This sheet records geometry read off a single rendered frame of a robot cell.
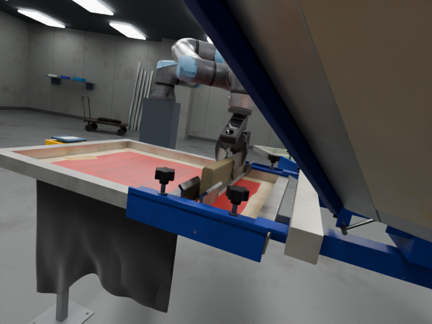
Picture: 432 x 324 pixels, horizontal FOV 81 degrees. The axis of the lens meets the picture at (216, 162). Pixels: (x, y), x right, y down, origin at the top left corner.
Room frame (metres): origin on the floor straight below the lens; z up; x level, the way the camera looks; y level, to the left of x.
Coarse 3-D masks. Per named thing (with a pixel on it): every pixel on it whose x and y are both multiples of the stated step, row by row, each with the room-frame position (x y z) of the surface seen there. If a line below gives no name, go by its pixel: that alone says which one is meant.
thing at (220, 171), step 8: (224, 160) 0.72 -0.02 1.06; (232, 160) 0.75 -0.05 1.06; (208, 168) 0.59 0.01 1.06; (216, 168) 0.61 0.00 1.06; (224, 168) 0.67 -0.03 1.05; (232, 168) 0.75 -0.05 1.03; (208, 176) 0.59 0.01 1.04; (216, 176) 0.61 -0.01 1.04; (224, 176) 0.68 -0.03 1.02; (200, 184) 0.59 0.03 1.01; (208, 184) 0.59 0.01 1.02; (200, 192) 0.59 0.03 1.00
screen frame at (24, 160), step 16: (64, 144) 0.89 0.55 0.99; (80, 144) 0.93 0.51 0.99; (96, 144) 1.00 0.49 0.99; (112, 144) 1.08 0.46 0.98; (128, 144) 1.18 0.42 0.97; (144, 144) 1.15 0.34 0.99; (0, 160) 0.65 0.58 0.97; (16, 160) 0.63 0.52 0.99; (32, 160) 0.64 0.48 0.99; (192, 160) 1.07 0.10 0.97; (208, 160) 1.05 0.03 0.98; (32, 176) 0.62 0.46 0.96; (48, 176) 0.60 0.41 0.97; (64, 176) 0.58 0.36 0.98; (80, 176) 0.58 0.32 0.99; (256, 176) 0.98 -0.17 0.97; (272, 176) 0.97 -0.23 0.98; (80, 192) 0.57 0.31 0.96; (96, 192) 0.55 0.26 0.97; (112, 192) 0.54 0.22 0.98; (272, 192) 0.71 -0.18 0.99; (272, 208) 0.58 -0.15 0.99
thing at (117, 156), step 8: (120, 152) 1.06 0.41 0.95; (128, 152) 1.08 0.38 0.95; (112, 160) 0.91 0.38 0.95; (160, 160) 1.03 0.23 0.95; (192, 168) 0.98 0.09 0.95; (200, 168) 1.00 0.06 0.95; (184, 176) 0.85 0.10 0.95; (192, 176) 0.87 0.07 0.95; (200, 176) 0.89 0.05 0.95; (240, 184) 0.86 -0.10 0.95; (248, 184) 0.88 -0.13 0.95; (256, 184) 0.90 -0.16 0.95
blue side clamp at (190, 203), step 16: (128, 192) 0.51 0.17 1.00; (144, 192) 0.50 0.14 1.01; (128, 208) 0.51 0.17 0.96; (144, 208) 0.50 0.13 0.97; (160, 208) 0.49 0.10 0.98; (176, 208) 0.47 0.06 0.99; (192, 208) 0.46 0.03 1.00; (208, 208) 0.49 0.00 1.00; (160, 224) 0.48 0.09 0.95; (176, 224) 0.47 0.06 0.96; (192, 224) 0.46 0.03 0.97; (208, 224) 0.45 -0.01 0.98; (224, 224) 0.44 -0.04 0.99; (240, 224) 0.43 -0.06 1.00; (256, 224) 0.43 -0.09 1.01; (208, 240) 0.45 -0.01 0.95; (224, 240) 0.44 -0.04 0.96; (240, 240) 0.43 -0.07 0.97; (256, 240) 0.42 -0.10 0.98; (256, 256) 0.42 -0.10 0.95
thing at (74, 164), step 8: (64, 160) 0.81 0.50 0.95; (80, 160) 0.84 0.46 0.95; (88, 160) 0.86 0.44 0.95; (96, 160) 0.87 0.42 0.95; (104, 160) 0.89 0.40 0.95; (72, 168) 0.74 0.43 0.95; (80, 168) 0.75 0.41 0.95; (96, 176) 0.70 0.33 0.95; (104, 176) 0.71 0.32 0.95; (128, 184) 0.68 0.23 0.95; (168, 184) 0.73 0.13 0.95; (176, 184) 0.75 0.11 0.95; (224, 192) 0.75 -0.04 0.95; (216, 200) 0.67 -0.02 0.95; (224, 200) 0.68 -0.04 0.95; (248, 200) 0.71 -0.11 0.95; (224, 208) 0.62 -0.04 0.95; (240, 208) 0.63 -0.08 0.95
